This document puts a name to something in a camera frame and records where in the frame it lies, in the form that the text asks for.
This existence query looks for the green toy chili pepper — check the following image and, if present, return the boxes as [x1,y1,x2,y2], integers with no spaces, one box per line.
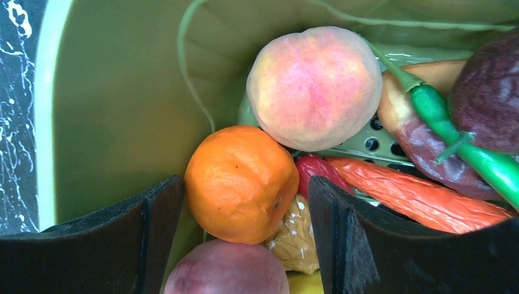
[367,42,518,210]

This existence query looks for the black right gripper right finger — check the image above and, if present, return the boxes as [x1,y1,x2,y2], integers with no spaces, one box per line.
[308,176,518,293]

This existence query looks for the pink toy fruit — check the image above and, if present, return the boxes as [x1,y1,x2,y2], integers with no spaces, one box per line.
[164,239,290,294]

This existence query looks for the tan toy walnut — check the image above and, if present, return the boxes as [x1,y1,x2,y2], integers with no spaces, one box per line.
[263,194,319,274]

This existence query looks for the dark red toy plum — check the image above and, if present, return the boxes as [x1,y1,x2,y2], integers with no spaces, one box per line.
[449,28,518,154]

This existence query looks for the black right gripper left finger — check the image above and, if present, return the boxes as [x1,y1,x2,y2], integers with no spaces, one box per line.
[1,176,184,293]

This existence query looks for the orange toy fruit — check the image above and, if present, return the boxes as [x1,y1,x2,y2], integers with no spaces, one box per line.
[184,125,299,244]

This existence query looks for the olive green plastic bin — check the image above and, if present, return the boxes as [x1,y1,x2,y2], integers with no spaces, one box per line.
[35,1,518,229]

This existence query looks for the toy peach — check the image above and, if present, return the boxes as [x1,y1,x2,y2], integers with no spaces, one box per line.
[246,26,383,152]

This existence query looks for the yellow toy lemon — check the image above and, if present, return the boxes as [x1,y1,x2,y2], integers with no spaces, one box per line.
[287,270,324,294]

